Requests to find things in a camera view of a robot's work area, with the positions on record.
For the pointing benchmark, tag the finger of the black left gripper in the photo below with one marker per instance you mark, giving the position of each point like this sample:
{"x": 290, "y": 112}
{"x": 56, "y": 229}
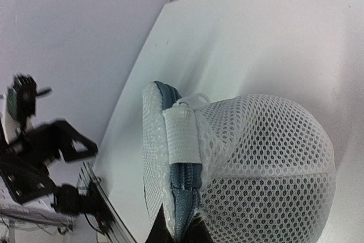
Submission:
{"x": 73, "y": 145}

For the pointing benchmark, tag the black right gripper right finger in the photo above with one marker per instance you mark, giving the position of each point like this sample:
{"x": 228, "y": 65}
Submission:
{"x": 199, "y": 232}

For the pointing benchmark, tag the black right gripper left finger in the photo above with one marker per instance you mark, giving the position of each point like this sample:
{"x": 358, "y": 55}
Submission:
{"x": 159, "y": 232}

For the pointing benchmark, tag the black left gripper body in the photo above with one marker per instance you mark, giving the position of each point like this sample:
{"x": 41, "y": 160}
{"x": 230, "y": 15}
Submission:
{"x": 36, "y": 145}

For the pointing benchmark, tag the white mesh laundry bag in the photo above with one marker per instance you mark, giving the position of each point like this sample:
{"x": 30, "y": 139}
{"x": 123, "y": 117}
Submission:
{"x": 255, "y": 168}

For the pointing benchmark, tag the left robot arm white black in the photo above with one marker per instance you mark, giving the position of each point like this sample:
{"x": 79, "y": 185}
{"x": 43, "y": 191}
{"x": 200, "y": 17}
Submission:
{"x": 26, "y": 176}

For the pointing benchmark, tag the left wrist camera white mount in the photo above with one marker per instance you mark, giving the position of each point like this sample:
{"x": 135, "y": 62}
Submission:
{"x": 19, "y": 105}

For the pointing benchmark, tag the aluminium table front rail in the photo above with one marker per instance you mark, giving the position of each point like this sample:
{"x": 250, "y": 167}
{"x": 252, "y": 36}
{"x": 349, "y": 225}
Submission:
{"x": 108, "y": 206}

